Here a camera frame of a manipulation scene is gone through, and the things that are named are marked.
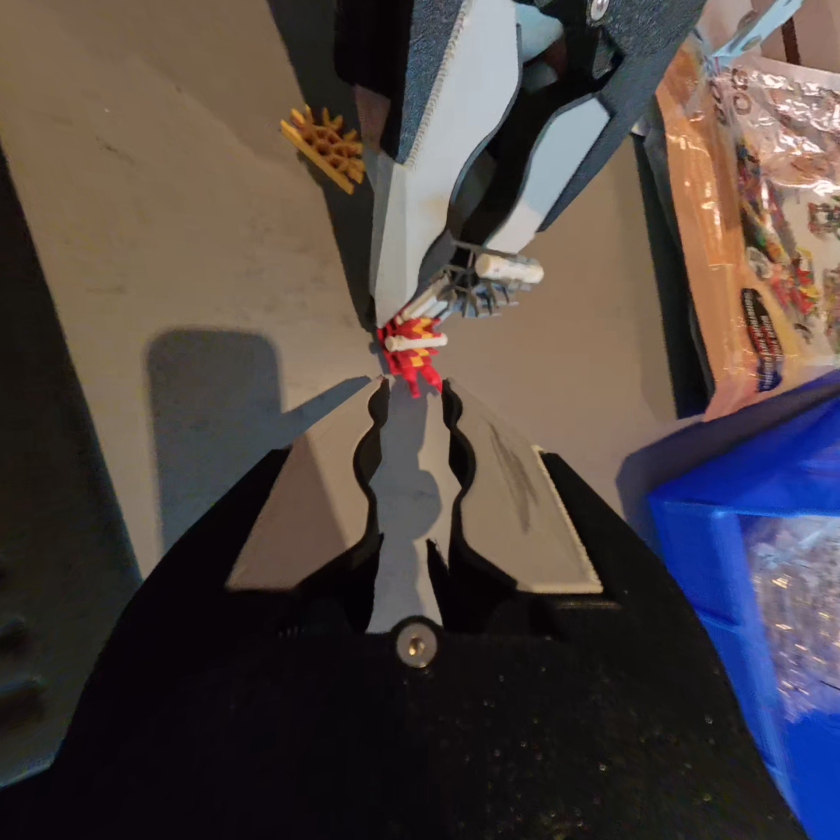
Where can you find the blue plastic bin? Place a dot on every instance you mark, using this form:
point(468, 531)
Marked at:
point(709, 538)

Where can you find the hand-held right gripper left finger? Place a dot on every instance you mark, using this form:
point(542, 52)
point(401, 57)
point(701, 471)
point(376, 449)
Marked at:
point(308, 518)

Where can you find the small toy building assembly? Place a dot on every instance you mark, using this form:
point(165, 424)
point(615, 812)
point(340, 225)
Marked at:
point(420, 342)

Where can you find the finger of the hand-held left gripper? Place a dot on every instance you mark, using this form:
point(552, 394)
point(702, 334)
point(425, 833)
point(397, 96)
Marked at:
point(426, 216)
point(558, 170)

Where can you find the person's left hand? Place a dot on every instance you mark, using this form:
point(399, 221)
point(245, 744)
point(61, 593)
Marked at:
point(377, 124)

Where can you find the orange printed packet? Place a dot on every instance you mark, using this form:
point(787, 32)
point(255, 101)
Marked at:
point(709, 229)

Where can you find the black perforated pad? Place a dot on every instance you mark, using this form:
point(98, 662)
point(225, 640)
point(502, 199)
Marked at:
point(46, 459)

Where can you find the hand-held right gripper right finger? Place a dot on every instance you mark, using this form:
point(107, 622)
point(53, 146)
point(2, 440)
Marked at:
point(525, 525)

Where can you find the yellow fan connector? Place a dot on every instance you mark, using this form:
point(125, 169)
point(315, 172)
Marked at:
point(328, 148)

